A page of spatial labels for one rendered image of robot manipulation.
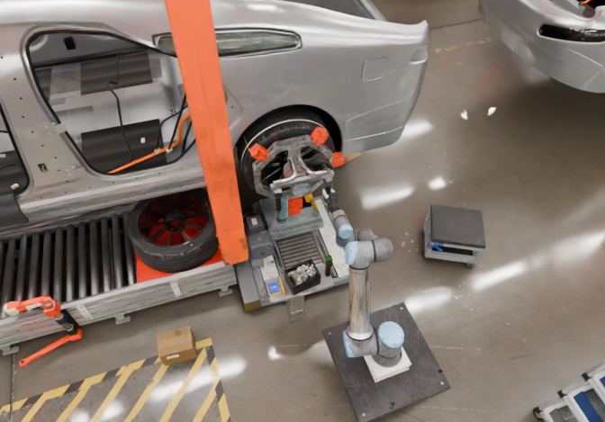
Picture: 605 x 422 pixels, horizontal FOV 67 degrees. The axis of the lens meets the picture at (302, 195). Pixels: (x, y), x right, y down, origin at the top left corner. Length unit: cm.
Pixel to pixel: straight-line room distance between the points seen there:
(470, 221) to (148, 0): 265
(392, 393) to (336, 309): 80
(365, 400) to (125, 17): 249
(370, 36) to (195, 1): 132
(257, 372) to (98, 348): 112
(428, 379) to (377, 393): 33
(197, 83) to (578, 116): 444
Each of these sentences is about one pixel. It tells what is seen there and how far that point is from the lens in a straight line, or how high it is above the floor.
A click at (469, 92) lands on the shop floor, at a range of 552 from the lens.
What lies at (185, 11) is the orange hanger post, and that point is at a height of 228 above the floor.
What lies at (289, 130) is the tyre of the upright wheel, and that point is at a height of 116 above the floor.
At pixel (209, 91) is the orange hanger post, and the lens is 207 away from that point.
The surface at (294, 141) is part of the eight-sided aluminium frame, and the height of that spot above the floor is 109.
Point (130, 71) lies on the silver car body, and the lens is 431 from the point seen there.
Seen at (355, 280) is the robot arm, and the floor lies 101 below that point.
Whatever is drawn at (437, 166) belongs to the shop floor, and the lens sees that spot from 453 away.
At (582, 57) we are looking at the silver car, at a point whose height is 106.
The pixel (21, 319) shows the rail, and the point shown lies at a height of 38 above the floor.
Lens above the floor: 315
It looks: 50 degrees down
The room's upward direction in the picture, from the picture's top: 1 degrees clockwise
